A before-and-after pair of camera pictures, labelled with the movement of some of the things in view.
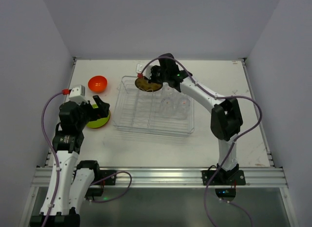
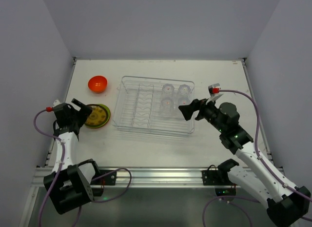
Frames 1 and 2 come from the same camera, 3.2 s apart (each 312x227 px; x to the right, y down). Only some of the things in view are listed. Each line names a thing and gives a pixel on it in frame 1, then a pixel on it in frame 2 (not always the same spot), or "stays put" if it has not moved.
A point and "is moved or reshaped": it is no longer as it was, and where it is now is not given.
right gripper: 156,72 -> 202,109
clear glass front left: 167,107 stays put
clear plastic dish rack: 166,111 stays put
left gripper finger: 103,110 -> 86,110
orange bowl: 97,84 stays put
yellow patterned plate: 143,84 is moved or reshaped
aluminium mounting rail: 165,177 stays put
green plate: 100,123 stays put
